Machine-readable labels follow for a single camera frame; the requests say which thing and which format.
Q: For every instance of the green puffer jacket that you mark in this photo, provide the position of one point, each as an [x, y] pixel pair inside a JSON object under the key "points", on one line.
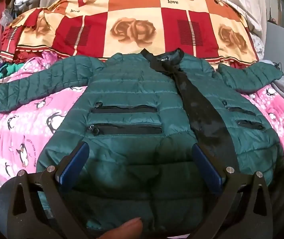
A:
{"points": [[132, 92]]}

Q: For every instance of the red floral patchwork quilt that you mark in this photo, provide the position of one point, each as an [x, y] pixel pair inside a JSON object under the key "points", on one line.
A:
{"points": [[132, 12]]}

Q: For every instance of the person's left hand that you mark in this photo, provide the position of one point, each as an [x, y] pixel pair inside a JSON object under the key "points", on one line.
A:
{"points": [[124, 229]]}

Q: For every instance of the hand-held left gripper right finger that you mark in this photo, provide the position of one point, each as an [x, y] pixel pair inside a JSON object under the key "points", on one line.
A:
{"points": [[206, 166]]}

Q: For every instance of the green cloth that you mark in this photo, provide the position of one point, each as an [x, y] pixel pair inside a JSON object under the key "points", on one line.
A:
{"points": [[1, 76]]}

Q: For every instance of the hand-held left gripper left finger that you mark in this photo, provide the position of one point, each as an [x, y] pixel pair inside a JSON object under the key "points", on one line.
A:
{"points": [[76, 163]]}

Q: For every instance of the pink penguin print blanket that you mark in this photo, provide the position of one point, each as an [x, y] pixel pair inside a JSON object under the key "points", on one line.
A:
{"points": [[27, 119]]}

